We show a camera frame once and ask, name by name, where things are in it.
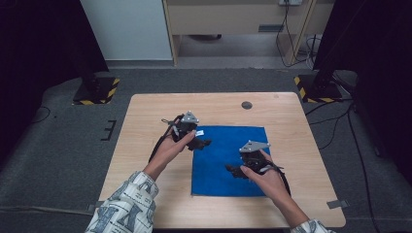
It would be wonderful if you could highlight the blue towel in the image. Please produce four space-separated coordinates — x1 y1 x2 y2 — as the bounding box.
190 124 271 198

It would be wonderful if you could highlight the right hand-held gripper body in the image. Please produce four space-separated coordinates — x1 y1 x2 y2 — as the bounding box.
238 140 277 175

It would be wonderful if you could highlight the black curtain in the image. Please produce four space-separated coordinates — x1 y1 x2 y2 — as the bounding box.
312 0 412 178
0 0 110 171

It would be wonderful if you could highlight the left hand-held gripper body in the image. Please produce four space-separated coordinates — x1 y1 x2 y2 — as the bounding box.
160 111 200 144

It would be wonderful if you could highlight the left hand-held gripper cable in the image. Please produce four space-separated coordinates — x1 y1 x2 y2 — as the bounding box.
148 113 186 165

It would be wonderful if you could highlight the dark round base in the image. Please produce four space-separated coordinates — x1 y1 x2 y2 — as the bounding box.
188 33 223 42

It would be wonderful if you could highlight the thin black floor cable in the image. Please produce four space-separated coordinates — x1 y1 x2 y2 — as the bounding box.
32 105 52 124

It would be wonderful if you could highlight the white cabinet panel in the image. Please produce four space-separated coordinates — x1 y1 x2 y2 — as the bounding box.
80 0 174 62

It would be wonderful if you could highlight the long black floor cable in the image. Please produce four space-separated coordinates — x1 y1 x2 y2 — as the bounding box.
345 103 382 233

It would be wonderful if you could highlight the black yellow-striped stand base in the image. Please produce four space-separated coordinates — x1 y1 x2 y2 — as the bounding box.
293 72 344 104
72 72 121 106

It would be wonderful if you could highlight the black hanging cable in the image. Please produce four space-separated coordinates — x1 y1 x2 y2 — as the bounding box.
275 3 313 69

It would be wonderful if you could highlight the hand-held gripper cable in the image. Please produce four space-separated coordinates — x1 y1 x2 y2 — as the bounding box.
148 113 186 165
267 160 292 198

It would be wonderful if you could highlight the light wooden desk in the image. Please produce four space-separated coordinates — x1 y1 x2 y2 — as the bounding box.
161 0 336 68

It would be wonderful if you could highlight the person's right hand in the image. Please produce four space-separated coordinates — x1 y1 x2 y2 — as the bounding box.
239 149 293 209

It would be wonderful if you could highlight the person's left hand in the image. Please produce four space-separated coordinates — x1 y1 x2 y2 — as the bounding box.
143 114 198 183

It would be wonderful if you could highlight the grey tape piece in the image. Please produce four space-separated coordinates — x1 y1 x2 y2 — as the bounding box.
86 200 106 214
326 199 351 210

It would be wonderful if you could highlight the right hand-held gripper cable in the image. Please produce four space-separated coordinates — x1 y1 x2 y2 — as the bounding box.
267 160 292 198

